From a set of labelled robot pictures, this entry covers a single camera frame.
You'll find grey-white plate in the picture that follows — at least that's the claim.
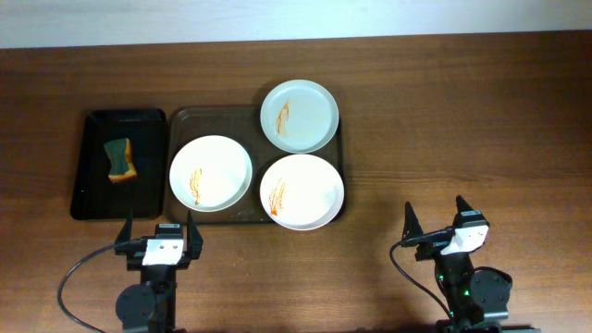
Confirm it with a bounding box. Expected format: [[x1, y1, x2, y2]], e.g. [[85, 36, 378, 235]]
[[260, 80, 339, 154]]

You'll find black tray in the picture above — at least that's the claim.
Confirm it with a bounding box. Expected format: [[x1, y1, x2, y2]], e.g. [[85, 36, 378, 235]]
[[70, 108, 167, 220]]

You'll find green and orange sponge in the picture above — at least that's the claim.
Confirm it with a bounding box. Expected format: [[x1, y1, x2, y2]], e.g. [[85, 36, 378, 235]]
[[104, 138, 138, 183]]

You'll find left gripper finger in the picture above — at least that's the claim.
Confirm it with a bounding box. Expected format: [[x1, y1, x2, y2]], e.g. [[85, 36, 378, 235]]
[[115, 208, 133, 245], [185, 211, 204, 260]]

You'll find white plate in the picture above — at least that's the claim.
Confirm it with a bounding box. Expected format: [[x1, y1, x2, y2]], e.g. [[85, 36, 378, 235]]
[[259, 154, 345, 231], [168, 135, 253, 213]]

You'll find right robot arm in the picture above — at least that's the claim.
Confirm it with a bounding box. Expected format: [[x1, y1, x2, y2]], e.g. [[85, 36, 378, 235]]
[[400, 196, 512, 332]]

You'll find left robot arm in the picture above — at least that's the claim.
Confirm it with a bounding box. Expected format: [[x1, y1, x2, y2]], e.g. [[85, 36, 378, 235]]
[[115, 213, 204, 333]]

